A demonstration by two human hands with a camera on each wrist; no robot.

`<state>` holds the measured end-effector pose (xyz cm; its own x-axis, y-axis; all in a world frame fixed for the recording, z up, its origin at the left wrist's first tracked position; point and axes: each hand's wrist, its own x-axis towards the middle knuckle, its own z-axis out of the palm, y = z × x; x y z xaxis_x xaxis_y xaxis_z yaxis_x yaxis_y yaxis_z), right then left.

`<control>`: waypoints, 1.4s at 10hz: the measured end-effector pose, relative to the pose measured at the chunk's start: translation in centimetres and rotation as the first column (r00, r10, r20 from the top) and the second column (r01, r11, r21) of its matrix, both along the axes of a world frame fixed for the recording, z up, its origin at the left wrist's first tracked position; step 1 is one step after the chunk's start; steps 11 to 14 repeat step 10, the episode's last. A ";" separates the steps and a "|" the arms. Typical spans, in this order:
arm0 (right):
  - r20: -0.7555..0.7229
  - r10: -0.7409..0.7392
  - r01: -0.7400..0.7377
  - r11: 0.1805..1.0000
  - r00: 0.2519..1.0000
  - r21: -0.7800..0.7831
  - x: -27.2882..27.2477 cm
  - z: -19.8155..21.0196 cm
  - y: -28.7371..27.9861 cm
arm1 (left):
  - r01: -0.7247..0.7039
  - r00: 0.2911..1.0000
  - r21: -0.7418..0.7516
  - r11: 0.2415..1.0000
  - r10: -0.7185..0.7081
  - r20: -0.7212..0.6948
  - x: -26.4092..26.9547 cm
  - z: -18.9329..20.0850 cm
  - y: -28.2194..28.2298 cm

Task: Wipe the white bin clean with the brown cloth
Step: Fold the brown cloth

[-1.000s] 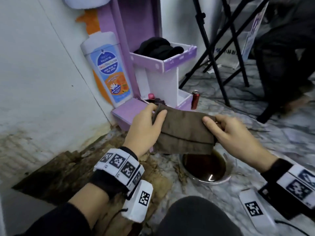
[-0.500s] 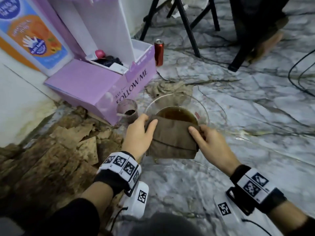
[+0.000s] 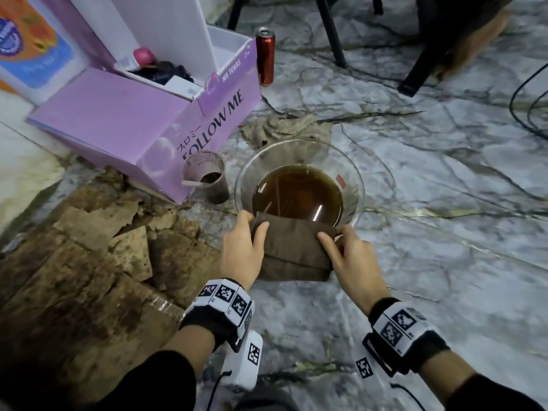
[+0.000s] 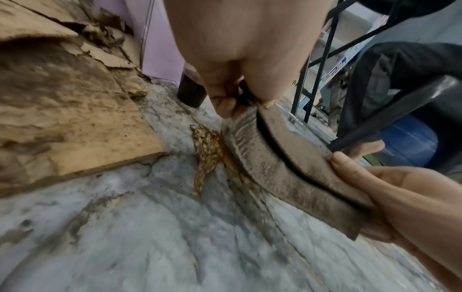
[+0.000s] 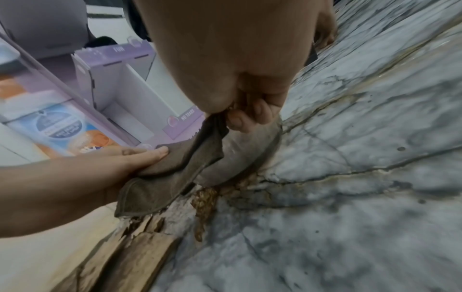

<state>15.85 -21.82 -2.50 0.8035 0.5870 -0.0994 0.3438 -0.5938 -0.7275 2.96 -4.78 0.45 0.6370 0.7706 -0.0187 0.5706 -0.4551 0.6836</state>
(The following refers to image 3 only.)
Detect person's right forearm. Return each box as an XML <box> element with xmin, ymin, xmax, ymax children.
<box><xmin>417</xmin><ymin>348</ymin><xmax>545</xmax><ymax>411</ymax></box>

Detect small white box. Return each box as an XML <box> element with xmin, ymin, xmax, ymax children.
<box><xmin>164</xmin><ymin>75</ymin><xmax>203</xmax><ymax>100</ymax></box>

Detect dirty clear plastic cup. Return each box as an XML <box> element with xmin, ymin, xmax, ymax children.
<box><xmin>182</xmin><ymin>150</ymin><xmax>230</xmax><ymax>205</ymax></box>

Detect black right wristband white markers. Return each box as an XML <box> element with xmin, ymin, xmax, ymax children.
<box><xmin>362</xmin><ymin>297</ymin><xmax>451</xmax><ymax>377</ymax></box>

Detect black plastic chair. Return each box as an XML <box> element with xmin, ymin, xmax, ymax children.
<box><xmin>397</xmin><ymin>0</ymin><xmax>472</xmax><ymax>98</ymax></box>

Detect black left camera cable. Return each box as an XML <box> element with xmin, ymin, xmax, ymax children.
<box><xmin>205</xmin><ymin>370</ymin><xmax>233</xmax><ymax>411</ymax></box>

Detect black metal stool legs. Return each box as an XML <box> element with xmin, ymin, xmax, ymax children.
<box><xmin>227</xmin><ymin>0</ymin><xmax>384</xmax><ymax>69</ymax></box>

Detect black camera cable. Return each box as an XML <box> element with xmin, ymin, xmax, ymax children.
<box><xmin>205</xmin><ymin>370</ymin><xmax>233</xmax><ymax>411</ymax></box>
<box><xmin>388</xmin><ymin>382</ymin><xmax>418</xmax><ymax>411</ymax></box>

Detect red drink can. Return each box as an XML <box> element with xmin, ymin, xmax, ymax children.
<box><xmin>255</xmin><ymin>26</ymin><xmax>276</xmax><ymax>87</ymax></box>

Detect glass bowl of brown water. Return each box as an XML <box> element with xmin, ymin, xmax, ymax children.
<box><xmin>234</xmin><ymin>139</ymin><xmax>365</xmax><ymax>229</ymax></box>

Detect brown cleaning cloth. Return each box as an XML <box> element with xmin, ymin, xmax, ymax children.
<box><xmin>250</xmin><ymin>211</ymin><xmax>343</xmax><ymax>282</ymax></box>

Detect person's left forearm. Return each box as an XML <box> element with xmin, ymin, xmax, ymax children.
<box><xmin>92</xmin><ymin>325</ymin><xmax>215</xmax><ymax>411</ymax></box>

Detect black right camera cable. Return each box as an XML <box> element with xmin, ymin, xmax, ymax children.
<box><xmin>388</xmin><ymin>382</ymin><xmax>418</xmax><ymax>411</ymax></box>

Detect stained brown cardboard floor sheet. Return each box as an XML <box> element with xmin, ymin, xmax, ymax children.
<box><xmin>0</xmin><ymin>166</ymin><xmax>223</xmax><ymax>411</ymax></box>

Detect white bottle blue orange label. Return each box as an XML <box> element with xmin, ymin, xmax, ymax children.
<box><xmin>0</xmin><ymin>0</ymin><xmax>88</xmax><ymax>106</ymax></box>

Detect black wristband white markers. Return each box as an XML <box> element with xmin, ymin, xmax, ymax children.
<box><xmin>362</xmin><ymin>297</ymin><xmax>451</xmax><ymax>377</ymax></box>
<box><xmin>179</xmin><ymin>277</ymin><xmax>256</xmax><ymax>352</ymax></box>

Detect black left wristband white markers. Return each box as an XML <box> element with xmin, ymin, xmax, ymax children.
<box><xmin>179</xmin><ymin>277</ymin><xmax>256</xmax><ymax>352</ymax></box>

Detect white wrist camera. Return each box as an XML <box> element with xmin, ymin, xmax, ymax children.
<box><xmin>352</xmin><ymin>333</ymin><xmax>397</xmax><ymax>411</ymax></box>
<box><xmin>220</xmin><ymin>329</ymin><xmax>264</xmax><ymax>392</ymax></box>

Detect purple display box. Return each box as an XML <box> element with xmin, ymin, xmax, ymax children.
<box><xmin>26</xmin><ymin>0</ymin><xmax>263</xmax><ymax>205</ymax></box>

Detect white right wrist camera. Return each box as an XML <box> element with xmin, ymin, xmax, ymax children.
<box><xmin>352</xmin><ymin>333</ymin><xmax>397</xmax><ymax>411</ymax></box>

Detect crumpled beige cloth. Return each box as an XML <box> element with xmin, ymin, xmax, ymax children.
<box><xmin>239</xmin><ymin>114</ymin><xmax>334</xmax><ymax>163</ymax></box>

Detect small pink bottle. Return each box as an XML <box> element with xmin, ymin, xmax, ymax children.
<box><xmin>115</xmin><ymin>47</ymin><xmax>156</xmax><ymax>73</ymax></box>

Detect black floor cable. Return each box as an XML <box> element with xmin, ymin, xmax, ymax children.
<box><xmin>508</xmin><ymin>63</ymin><xmax>548</xmax><ymax>140</ymax></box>

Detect person's right hand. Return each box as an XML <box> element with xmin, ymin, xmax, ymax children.
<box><xmin>316</xmin><ymin>224</ymin><xmax>391</xmax><ymax>316</ymax></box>

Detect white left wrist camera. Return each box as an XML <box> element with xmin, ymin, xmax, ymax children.
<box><xmin>220</xmin><ymin>329</ymin><xmax>264</xmax><ymax>392</ymax></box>

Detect black item in box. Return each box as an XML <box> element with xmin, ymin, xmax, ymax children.
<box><xmin>128</xmin><ymin>60</ymin><xmax>194</xmax><ymax>86</ymax></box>

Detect person's left hand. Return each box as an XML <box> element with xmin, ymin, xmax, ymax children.
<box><xmin>219</xmin><ymin>209</ymin><xmax>271</xmax><ymax>292</ymax></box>

